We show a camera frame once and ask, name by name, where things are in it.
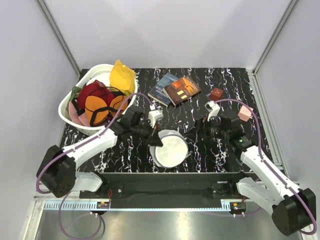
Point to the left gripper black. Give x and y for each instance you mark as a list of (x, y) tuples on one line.
[(153, 139)]

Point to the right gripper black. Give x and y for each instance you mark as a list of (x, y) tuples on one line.
[(201, 126)]

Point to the white mesh laundry bag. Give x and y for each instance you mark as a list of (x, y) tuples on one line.
[(173, 152)]

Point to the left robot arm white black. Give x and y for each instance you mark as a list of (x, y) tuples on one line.
[(59, 172)]

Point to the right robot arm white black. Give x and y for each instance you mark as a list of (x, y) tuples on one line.
[(291, 208)]

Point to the orange black bra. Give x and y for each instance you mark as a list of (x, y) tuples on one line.
[(103, 107)]

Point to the yellow bra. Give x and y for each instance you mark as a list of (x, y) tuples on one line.
[(122, 78)]

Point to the white plastic laundry basket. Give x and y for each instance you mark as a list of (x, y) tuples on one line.
[(102, 91)]

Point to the orange dark paperback book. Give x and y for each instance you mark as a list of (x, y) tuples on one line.
[(181, 90)]

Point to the dark red cube adapter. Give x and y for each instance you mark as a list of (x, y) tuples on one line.
[(216, 94)]

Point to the blue paperback book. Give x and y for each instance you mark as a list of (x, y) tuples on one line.
[(157, 92)]

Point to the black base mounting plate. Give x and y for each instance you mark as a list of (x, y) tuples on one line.
[(173, 191)]

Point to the pink cube adapter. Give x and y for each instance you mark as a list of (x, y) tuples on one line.
[(245, 113)]

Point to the pink garment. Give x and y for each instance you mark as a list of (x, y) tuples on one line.
[(81, 120)]

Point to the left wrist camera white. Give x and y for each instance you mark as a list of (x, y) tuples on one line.
[(154, 116)]

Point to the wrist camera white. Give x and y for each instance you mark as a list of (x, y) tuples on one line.
[(213, 109), (154, 116)]

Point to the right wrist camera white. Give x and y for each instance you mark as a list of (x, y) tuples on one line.
[(213, 109)]

